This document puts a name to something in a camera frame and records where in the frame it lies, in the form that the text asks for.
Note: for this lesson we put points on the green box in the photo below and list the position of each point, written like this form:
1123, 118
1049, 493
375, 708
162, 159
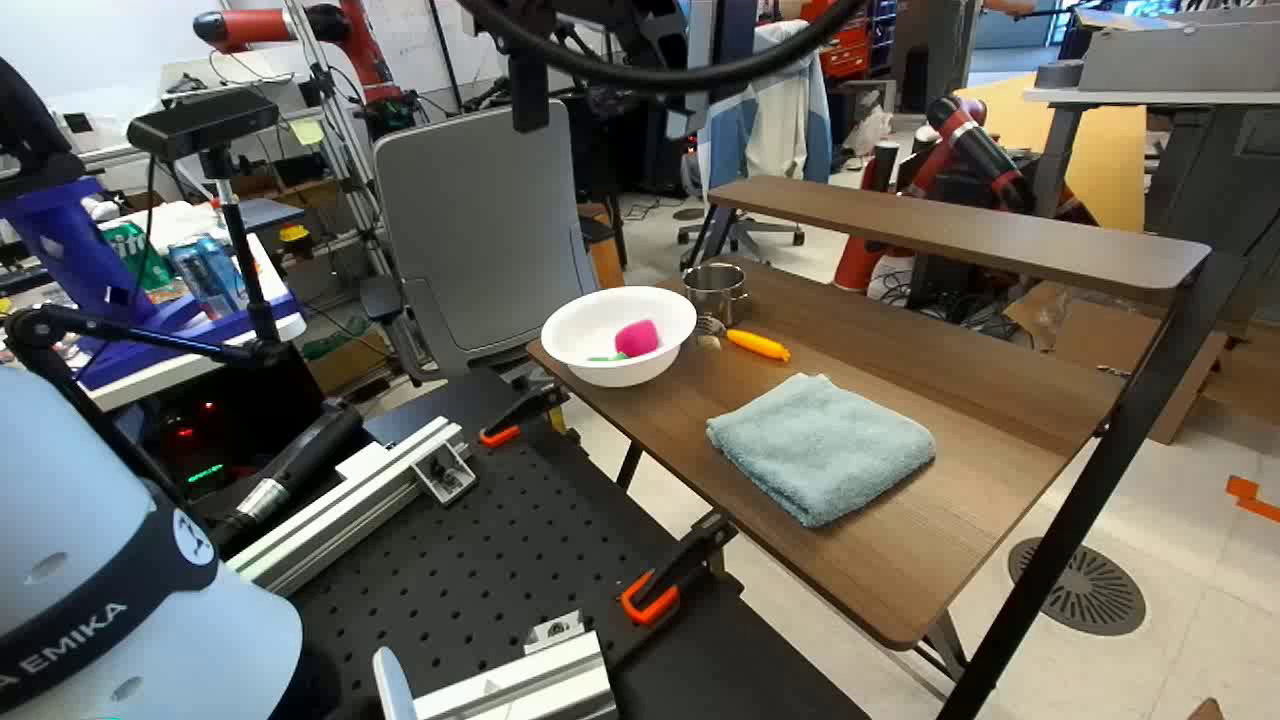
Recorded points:
142, 260

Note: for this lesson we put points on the black perforated mounting board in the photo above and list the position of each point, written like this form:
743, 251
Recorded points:
505, 563

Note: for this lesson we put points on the folded blue towel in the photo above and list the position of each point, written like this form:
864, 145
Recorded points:
820, 447

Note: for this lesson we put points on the orange carrot toy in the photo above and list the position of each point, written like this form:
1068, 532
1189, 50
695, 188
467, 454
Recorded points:
758, 346

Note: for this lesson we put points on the small metal pot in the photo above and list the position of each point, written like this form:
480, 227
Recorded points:
717, 298

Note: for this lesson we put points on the white office chair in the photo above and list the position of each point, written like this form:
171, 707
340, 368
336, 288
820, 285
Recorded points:
782, 127

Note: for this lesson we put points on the red robot on pedestal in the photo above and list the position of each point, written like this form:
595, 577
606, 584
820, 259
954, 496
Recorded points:
954, 153

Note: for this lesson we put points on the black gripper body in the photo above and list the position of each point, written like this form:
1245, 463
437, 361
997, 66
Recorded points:
531, 27

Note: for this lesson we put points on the black camera on stand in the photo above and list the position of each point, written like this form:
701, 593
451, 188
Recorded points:
203, 122

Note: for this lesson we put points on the flat cardboard box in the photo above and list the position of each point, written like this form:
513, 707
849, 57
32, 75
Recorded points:
1095, 334

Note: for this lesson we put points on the tan flat board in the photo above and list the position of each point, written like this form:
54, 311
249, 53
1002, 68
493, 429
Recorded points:
1105, 161

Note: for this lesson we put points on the aluminium extrusion rail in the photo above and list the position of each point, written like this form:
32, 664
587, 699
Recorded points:
347, 501
534, 681

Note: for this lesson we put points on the white side table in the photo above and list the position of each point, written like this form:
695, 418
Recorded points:
173, 366

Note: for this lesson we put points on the orange floor tape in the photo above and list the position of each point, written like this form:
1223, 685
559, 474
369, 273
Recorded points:
1252, 501

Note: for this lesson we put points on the grey flat panel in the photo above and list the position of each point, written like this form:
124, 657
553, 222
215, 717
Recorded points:
480, 240

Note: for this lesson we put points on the pink fruit plush toy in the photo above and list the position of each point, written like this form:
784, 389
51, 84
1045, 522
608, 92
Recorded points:
639, 339

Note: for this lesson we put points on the round floor drain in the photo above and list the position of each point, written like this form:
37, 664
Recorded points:
1080, 584

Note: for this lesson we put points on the black controller box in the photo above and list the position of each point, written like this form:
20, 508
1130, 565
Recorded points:
252, 400

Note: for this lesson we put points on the white bowl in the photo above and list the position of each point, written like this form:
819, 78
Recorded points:
587, 348

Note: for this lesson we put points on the wooden raised table shelf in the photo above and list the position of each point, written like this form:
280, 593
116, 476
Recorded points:
960, 235

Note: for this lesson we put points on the wooden table with black frame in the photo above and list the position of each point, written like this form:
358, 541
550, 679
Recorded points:
984, 400

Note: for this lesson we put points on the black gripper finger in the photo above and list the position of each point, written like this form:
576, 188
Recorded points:
531, 92

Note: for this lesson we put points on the red robot arm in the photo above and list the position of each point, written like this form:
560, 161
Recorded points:
264, 27

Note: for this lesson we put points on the blue plastic device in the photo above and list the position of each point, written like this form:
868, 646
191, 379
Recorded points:
64, 240

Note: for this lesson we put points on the grey desk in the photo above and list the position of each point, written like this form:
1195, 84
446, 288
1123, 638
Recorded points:
1202, 66

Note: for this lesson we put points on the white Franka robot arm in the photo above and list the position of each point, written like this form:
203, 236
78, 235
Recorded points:
80, 563

